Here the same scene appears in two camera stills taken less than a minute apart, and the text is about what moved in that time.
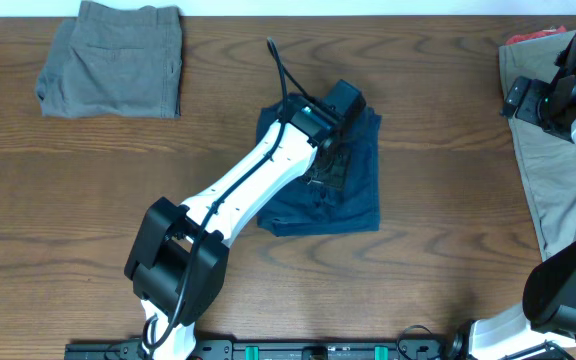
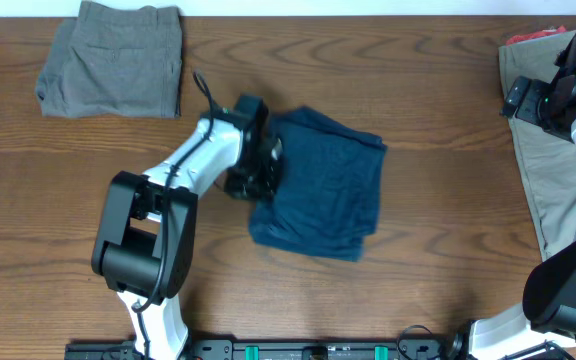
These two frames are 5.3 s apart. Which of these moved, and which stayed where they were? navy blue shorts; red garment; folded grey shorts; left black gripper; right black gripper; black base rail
Moved: navy blue shorts; left black gripper
Stayed: folded grey shorts; right black gripper; black base rail; red garment
